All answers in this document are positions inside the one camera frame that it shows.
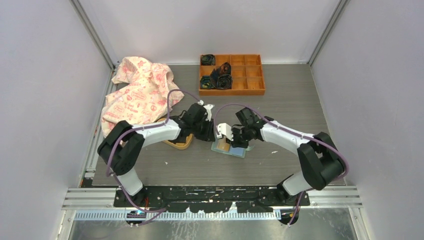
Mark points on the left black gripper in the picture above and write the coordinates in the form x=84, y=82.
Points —
x=209, y=135

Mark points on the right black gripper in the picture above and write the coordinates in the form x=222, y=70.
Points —
x=234, y=143

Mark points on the light green card holder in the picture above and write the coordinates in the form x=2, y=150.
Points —
x=233, y=151

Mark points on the yellow oval tray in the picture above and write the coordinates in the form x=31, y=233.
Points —
x=180, y=144

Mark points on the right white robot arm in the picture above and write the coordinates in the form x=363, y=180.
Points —
x=320, y=161

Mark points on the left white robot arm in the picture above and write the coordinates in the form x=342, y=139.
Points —
x=122, y=146

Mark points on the dark rolled sock bottom-left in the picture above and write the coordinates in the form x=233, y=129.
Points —
x=206, y=83

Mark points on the dark rolled sock bottom-middle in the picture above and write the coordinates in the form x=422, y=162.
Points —
x=224, y=82

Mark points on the orange compartment organizer box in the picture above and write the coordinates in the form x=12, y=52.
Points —
x=246, y=71

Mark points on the dark rolled sock middle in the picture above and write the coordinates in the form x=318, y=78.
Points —
x=224, y=69

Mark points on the dark rolled sock top-left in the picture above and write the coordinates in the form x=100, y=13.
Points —
x=207, y=60

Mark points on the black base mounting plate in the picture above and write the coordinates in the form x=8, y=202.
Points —
x=217, y=199

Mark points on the pink patterned cloth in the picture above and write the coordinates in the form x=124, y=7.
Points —
x=149, y=90

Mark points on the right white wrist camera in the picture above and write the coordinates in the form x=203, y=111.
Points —
x=224, y=130

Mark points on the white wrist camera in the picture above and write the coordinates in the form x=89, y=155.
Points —
x=224, y=130
x=208, y=108

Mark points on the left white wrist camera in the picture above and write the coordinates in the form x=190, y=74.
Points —
x=208, y=108

